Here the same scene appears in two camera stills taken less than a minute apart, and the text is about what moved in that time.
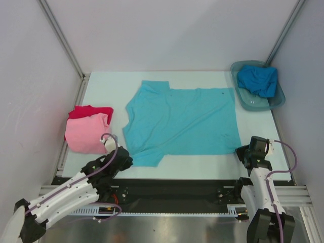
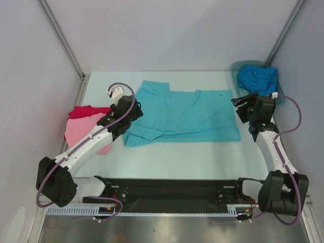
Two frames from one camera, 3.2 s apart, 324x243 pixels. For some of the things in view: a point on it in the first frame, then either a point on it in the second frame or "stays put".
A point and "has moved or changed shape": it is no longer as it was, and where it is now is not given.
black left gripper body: [126, 165] -> [137, 113]
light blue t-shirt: [160, 121] has moved or changed shape
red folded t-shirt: [87, 111] stays put
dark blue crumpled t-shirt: [258, 80] stays put
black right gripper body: [243, 153] -> [243, 109]
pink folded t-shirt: [83, 134] stays put
